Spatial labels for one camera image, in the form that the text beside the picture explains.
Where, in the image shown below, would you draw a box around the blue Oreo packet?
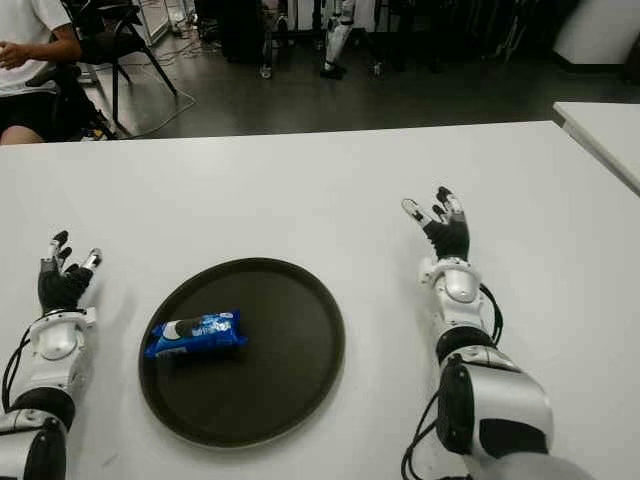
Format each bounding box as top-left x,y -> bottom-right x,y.
144,308 -> 249,359

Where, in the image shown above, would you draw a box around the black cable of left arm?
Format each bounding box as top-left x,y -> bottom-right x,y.
1,329 -> 34,411

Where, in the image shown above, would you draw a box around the seated person in white shirt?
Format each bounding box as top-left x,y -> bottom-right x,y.
0,0 -> 84,146

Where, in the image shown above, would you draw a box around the round dark brown tray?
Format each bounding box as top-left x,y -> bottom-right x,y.
138,257 -> 347,448

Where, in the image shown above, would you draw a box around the white humanoid robot on gantry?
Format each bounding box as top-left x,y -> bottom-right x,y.
319,0 -> 359,80

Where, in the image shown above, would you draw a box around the white cable on floor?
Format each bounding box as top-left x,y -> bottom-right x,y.
119,29 -> 221,139

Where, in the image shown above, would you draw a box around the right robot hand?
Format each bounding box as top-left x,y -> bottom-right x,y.
401,186 -> 472,262

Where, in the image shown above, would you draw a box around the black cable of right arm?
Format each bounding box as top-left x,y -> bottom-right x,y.
401,282 -> 505,480

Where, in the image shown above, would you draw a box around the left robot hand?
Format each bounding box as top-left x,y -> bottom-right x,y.
38,229 -> 104,316

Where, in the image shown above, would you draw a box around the black folding chair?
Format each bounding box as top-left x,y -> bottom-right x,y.
64,0 -> 179,126

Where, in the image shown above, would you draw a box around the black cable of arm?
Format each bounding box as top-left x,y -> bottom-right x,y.
1,329 -> 34,411
401,282 -> 505,480

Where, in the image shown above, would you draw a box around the folded metal stands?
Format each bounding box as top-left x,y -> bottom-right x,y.
482,0 -> 531,64

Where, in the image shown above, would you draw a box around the white slanted panel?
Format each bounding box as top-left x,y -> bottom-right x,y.
551,0 -> 640,66

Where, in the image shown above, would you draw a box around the white side table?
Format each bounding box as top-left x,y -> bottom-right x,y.
553,102 -> 640,196

